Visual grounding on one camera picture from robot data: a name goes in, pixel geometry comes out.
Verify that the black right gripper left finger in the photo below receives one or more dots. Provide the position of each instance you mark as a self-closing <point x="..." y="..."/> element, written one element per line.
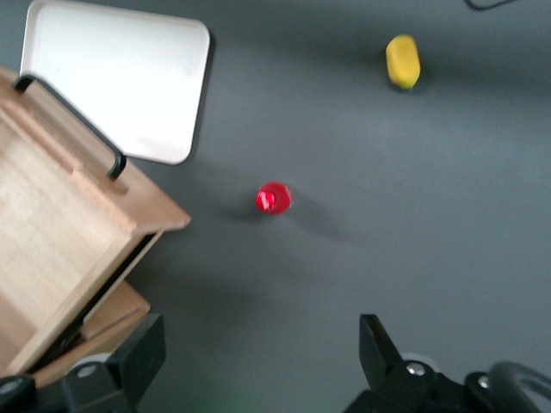
<point x="129" y="378"/>

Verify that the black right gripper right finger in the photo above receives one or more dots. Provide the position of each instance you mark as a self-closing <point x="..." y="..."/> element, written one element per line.
<point x="387" y="370"/>

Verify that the wooden drawer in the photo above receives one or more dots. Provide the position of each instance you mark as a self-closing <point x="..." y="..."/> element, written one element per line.
<point x="64" y="223"/>

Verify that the wooden drawer cabinet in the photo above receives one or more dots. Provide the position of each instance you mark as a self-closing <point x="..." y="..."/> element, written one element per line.
<point x="120" y="310"/>

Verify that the red soda bottle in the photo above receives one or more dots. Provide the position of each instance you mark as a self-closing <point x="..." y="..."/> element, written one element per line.
<point x="273" y="199"/>

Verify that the cream plastic tray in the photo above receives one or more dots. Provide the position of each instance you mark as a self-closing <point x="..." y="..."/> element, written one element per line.
<point x="129" y="77"/>

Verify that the yellow lemon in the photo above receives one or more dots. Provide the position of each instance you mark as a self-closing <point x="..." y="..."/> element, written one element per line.
<point x="402" y="62"/>

